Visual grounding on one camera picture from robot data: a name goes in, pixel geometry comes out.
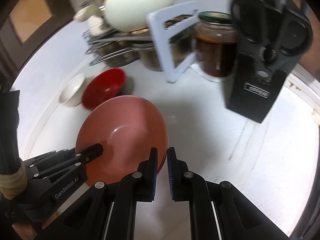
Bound pink bowl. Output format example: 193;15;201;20
75;95;169;187

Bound red and black bowl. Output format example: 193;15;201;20
81;68;135;110

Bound black kitchen scissors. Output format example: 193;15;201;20
231;0;313;80

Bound person's left hand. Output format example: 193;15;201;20
12;223;36;240

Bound small cream bowl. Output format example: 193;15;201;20
59;74;87;107

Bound steel pan left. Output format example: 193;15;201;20
86;41;139;68

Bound cream enamel pot with clasp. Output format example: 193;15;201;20
73;0;113;36

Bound white corner shelf rack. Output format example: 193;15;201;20
82;0;200;84

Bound cream ceramic pot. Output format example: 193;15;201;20
104;0;174;32

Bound glass jar with dark contents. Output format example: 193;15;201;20
194;11;238;78

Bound black knife block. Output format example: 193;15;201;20
224;7;315;124

